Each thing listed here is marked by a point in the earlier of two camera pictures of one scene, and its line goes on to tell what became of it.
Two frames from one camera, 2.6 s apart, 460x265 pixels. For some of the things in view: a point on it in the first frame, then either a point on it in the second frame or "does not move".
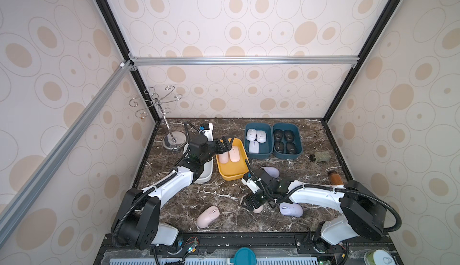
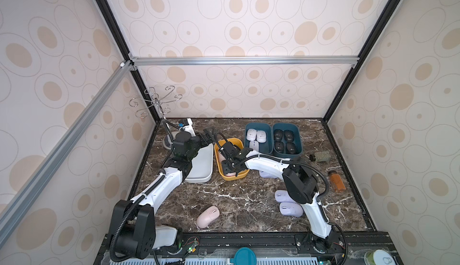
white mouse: x=251 y=135 does not move
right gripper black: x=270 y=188 to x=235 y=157
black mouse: x=279 y=147 does not move
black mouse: x=288 y=135 does not move
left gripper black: x=227 y=147 to x=205 y=142
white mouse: x=261 y=136 does not move
